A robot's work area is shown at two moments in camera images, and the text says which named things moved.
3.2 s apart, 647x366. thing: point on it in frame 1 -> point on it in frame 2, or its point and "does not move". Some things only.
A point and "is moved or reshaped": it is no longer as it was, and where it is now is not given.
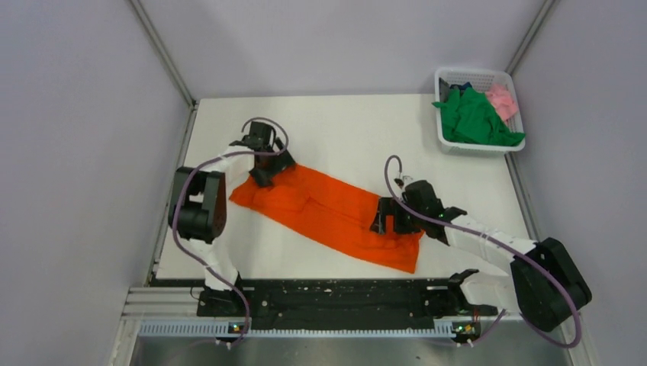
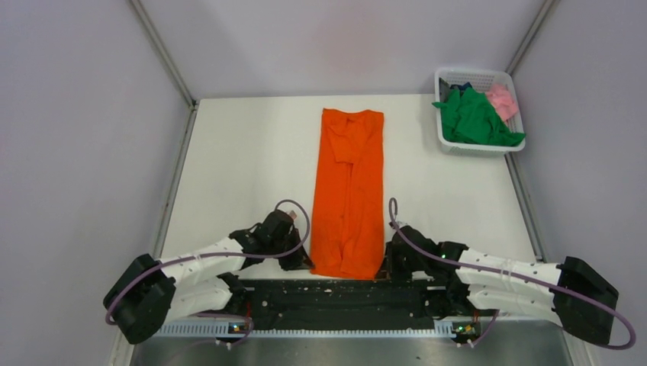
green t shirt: (468, 117) does not move
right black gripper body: (416, 222) -> (399, 266)
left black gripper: (264, 177) -> (298, 261)
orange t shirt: (329, 212) is moved or reshaped
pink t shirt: (502, 97) does not move
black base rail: (339, 304) does not move
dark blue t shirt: (462, 88) does not move
